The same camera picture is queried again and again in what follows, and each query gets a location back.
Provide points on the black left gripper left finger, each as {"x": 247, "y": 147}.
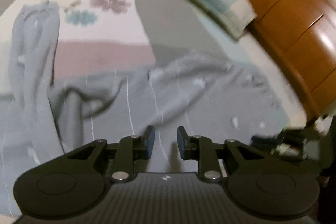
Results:
{"x": 77, "y": 181}

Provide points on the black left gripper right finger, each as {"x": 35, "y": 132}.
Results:
{"x": 258, "y": 183}

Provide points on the light blue patterned garment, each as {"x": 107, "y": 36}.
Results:
{"x": 85, "y": 74}

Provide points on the brown wooden headboard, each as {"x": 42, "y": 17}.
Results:
{"x": 299, "y": 35}

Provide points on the pastel colour-block bed sheet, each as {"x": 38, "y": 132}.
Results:
{"x": 74, "y": 71}

